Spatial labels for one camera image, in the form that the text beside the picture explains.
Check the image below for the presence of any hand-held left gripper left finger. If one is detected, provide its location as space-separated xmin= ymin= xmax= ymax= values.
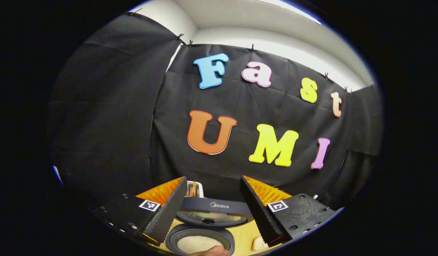
xmin=91 ymin=176 xmax=188 ymax=246

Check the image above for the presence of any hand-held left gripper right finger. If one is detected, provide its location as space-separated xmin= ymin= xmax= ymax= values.
xmin=240 ymin=175 xmax=338 ymax=247

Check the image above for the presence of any black and silver rice cooker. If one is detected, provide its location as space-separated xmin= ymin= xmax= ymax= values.
xmin=165 ymin=197 xmax=255 ymax=256

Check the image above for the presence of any clear tray of rice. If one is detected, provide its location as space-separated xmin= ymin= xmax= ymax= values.
xmin=251 ymin=236 xmax=270 ymax=252

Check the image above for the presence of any black backdrop cloth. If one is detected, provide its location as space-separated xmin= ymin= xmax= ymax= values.
xmin=50 ymin=12 xmax=383 ymax=210

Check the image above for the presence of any white toaster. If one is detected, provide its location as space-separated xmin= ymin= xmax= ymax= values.
xmin=186 ymin=181 xmax=204 ymax=198

